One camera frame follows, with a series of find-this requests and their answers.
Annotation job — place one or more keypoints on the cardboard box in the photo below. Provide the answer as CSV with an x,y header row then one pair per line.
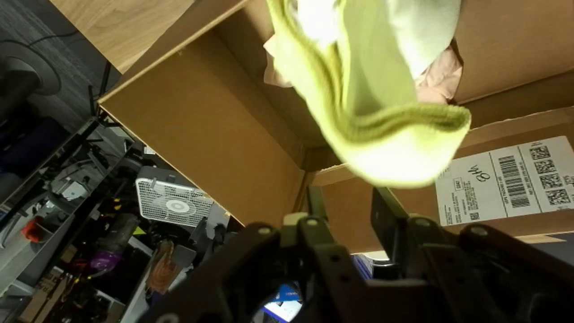
x,y
195,98

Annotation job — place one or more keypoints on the yellow towel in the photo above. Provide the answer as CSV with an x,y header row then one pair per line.
x,y
362,97

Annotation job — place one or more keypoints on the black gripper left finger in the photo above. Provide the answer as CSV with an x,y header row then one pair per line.
x,y
247,271

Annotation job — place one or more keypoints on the white flat device on floor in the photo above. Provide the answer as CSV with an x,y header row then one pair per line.
x,y
176,203

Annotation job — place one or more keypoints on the light green towel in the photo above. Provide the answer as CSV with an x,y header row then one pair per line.
x,y
421,28

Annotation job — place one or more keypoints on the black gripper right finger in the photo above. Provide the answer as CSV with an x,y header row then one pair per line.
x,y
482,274

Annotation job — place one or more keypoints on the peach shirt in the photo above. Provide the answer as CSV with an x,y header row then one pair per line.
x,y
436,81

